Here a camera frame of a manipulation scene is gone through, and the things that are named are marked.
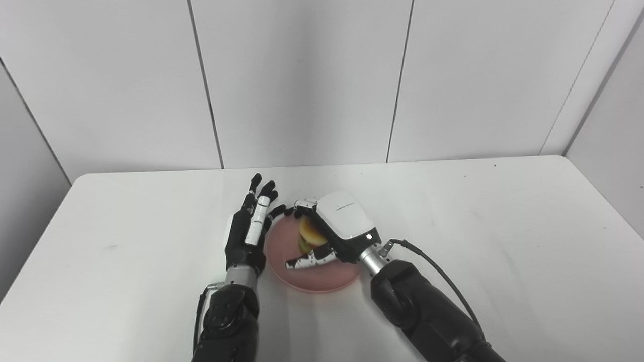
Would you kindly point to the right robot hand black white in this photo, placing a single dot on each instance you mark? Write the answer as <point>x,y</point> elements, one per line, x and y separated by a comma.
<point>337,226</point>

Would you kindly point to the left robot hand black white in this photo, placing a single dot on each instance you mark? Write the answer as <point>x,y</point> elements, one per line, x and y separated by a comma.
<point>249,231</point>

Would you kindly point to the toy hamburger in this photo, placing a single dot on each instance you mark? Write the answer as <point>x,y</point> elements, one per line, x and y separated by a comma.
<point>310,237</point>

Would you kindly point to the pink round plate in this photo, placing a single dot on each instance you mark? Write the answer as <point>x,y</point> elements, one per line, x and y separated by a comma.
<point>312,266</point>

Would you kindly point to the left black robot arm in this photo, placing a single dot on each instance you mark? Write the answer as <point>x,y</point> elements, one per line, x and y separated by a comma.
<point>229,317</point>

